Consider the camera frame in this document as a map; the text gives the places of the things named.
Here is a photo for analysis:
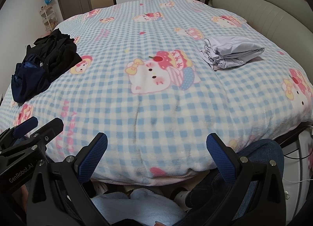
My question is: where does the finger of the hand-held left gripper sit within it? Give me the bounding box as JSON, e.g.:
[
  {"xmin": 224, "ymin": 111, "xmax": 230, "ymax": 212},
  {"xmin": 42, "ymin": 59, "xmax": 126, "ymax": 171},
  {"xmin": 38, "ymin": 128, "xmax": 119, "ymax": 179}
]
[
  {"xmin": 26, "ymin": 118, "xmax": 65, "ymax": 153},
  {"xmin": 0, "ymin": 116, "xmax": 39, "ymax": 144}
]

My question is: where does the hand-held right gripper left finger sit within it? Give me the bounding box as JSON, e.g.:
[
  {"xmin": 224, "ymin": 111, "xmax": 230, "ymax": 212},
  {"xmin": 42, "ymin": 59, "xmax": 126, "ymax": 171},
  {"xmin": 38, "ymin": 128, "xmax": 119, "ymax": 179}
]
[{"xmin": 26, "ymin": 132, "xmax": 110, "ymax": 226}]

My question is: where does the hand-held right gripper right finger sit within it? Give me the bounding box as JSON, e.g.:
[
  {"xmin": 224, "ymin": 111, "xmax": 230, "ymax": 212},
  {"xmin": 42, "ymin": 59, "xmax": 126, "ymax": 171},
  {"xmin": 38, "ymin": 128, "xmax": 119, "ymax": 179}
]
[{"xmin": 193, "ymin": 133, "xmax": 286, "ymax": 226}]

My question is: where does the black clothes pile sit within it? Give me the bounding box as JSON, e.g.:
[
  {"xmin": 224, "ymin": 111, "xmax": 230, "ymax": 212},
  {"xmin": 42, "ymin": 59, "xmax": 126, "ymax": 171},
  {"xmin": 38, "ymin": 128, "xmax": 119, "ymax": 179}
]
[{"xmin": 26, "ymin": 29, "xmax": 83, "ymax": 83}]

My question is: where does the white slipper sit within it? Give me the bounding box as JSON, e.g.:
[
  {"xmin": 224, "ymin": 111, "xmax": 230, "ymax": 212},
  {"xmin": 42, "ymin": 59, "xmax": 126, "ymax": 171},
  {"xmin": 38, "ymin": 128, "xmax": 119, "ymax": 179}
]
[
  {"xmin": 171, "ymin": 187, "xmax": 194, "ymax": 211},
  {"xmin": 93, "ymin": 181, "xmax": 108, "ymax": 195}
]

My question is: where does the navy blue garment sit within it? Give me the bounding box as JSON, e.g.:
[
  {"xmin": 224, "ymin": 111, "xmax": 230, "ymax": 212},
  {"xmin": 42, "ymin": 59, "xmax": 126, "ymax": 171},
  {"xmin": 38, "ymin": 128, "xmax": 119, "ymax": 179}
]
[{"xmin": 11, "ymin": 54, "xmax": 51, "ymax": 103}]

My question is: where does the light blue towel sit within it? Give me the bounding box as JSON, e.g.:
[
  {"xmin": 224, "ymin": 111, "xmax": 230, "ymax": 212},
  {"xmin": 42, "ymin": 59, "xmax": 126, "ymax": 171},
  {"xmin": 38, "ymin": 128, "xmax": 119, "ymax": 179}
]
[{"xmin": 90, "ymin": 188, "xmax": 189, "ymax": 225}]

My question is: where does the white cabinet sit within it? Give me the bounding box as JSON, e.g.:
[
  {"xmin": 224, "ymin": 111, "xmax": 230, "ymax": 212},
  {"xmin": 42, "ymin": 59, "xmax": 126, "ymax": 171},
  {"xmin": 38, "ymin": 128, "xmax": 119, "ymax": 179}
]
[{"xmin": 281, "ymin": 128, "xmax": 313, "ymax": 217}]

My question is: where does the white shelf rack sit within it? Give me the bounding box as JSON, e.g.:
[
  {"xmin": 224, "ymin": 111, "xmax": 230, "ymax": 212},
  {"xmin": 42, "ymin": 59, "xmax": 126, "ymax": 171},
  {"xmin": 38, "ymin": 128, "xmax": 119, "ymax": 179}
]
[{"xmin": 39, "ymin": 5, "xmax": 59, "ymax": 33}]

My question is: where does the folded light grey garment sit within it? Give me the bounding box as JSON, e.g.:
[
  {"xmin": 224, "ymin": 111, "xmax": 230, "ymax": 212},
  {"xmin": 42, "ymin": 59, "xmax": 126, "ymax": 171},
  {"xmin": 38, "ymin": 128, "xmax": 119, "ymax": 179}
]
[{"xmin": 199, "ymin": 36, "xmax": 265, "ymax": 71}]

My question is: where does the blue checkered printed blanket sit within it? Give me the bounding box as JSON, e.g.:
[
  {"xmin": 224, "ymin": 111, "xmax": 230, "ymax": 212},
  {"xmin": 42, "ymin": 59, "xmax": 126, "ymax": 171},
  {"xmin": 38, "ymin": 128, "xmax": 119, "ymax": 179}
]
[{"xmin": 0, "ymin": 0, "xmax": 313, "ymax": 185}]

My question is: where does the grey padded headboard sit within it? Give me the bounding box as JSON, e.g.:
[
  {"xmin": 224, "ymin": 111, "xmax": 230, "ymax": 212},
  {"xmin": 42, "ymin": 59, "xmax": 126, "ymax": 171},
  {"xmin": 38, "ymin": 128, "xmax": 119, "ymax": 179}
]
[{"xmin": 211, "ymin": 0, "xmax": 313, "ymax": 124}]

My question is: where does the black cable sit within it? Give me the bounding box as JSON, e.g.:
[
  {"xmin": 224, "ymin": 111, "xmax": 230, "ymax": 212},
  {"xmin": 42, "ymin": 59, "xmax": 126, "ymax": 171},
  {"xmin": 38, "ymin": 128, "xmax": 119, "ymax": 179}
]
[{"xmin": 283, "ymin": 151, "xmax": 313, "ymax": 161}]

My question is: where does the white cable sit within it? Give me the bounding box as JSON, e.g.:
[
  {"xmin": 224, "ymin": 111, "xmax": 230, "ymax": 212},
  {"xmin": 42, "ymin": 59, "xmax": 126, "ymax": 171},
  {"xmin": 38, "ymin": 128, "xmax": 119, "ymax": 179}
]
[{"xmin": 282, "ymin": 178, "xmax": 313, "ymax": 184}]

